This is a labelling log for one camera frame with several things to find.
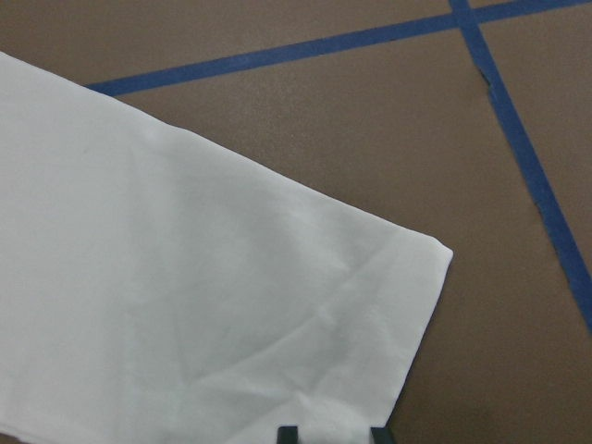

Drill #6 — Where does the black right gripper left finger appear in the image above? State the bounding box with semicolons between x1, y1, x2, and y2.
276;427;300;444

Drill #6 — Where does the white long-sleeve printed shirt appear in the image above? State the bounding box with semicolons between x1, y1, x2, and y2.
1;55;453;443

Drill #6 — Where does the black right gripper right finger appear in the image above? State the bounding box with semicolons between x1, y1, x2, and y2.
370;427;394;444

